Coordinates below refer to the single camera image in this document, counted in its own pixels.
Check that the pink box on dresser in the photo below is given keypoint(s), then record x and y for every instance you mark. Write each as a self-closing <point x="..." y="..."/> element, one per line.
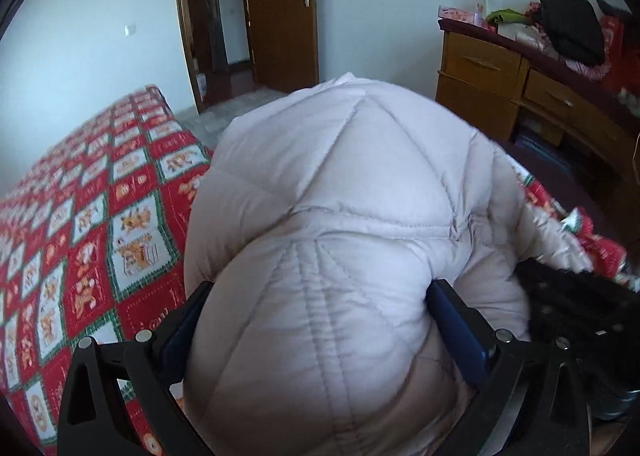
<point x="461" y="16"/>

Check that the green cloth on dresser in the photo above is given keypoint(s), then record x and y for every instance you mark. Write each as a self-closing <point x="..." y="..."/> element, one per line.
<point x="507" y="16"/>

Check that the red checkered patterned bedspread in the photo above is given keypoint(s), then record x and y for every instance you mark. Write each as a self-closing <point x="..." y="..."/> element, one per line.
<point x="92" y="243"/>

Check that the beige puffer down coat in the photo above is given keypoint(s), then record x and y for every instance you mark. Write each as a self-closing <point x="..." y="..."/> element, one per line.
<point x="320" y="223"/>

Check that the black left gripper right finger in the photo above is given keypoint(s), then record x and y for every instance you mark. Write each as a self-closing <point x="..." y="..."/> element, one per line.
<point x="553" y="418"/>

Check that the wooden dresser with drawers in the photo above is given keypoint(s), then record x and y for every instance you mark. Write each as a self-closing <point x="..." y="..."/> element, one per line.
<point x="495" y="83"/>

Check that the black clothes on dresser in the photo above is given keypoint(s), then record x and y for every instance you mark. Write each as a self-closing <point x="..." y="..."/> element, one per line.
<point x="574" y="30"/>

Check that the white wall switch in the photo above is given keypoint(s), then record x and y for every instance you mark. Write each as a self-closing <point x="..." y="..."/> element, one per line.
<point x="130" y="29"/>

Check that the dark door frame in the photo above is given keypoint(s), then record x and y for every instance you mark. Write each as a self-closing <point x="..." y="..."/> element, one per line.
<point x="216" y="45"/>

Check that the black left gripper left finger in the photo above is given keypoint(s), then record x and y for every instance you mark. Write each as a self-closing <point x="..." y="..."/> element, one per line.
<point x="93" y="418"/>

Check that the brown wooden door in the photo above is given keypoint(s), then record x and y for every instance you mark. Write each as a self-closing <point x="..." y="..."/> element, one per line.
<point x="283" y="36"/>

